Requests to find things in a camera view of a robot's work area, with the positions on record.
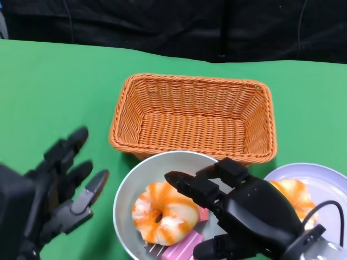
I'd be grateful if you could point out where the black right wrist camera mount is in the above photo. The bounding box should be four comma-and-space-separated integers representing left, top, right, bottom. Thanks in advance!
281, 224, 327, 260

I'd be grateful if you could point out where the orange white round bread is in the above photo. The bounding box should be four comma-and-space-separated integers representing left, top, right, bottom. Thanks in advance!
268, 178, 319, 231

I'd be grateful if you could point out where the pale green bowl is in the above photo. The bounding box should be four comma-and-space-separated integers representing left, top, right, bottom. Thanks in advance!
112, 150, 234, 260

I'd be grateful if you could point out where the grey blue background object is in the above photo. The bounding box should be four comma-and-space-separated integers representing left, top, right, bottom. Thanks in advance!
0, 5, 9, 40

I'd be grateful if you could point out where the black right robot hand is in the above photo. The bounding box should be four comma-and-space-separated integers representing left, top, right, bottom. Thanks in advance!
164, 157, 307, 260

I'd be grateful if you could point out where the black backdrop cloth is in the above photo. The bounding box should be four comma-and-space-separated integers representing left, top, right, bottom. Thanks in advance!
0, 0, 347, 64

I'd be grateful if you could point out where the salmon pink layered cake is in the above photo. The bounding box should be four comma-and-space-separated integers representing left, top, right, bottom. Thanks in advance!
199, 205, 210, 223

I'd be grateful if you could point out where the orange wicker basket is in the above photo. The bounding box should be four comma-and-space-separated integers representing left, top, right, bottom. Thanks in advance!
109, 73, 278, 167

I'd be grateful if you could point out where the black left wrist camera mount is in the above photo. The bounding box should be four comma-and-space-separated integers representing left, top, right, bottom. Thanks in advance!
0, 164, 37, 244

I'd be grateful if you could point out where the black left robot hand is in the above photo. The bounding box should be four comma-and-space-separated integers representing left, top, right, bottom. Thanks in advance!
18, 126, 111, 260

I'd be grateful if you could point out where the pink chocolate layered cake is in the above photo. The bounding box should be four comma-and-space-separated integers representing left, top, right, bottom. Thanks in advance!
143, 230, 204, 260

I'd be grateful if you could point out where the lavender round plate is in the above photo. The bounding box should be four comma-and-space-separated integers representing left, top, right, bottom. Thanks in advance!
263, 162, 347, 252

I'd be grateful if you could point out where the black vertical pole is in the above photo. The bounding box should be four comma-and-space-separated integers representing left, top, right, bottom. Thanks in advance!
218, 0, 227, 58

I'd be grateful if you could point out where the orange white ring bread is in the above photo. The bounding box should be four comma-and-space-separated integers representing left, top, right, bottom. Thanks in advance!
131, 181, 201, 246

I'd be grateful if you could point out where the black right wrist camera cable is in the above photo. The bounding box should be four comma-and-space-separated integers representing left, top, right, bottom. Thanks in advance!
300, 200, 344, 231

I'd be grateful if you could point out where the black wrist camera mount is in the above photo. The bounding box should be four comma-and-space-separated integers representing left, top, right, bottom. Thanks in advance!
281, 224, 327, 260
0, 164, 37, 244

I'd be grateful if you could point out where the green table cloth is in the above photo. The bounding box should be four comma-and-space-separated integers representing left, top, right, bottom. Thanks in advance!
0, 39, 347, 260

